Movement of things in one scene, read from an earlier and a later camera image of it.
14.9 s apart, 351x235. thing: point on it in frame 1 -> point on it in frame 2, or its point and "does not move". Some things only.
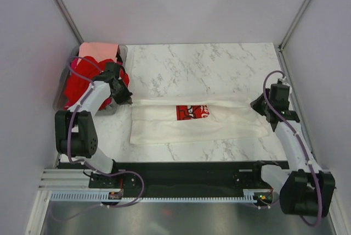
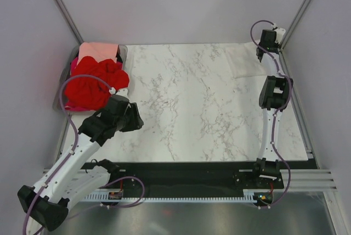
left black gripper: x=125 y=98 -> x=136 y=122
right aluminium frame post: x=301 y=10 does not move
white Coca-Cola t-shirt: x=156 y=121 -> x=243 y=60
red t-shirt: x=76 y=87 does not move
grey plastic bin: x=58 y=102 does not move
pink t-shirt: x=98 y=51 does not move
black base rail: x=165 y=177 does not move
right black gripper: x=255 y=105 -> x=276 y=44
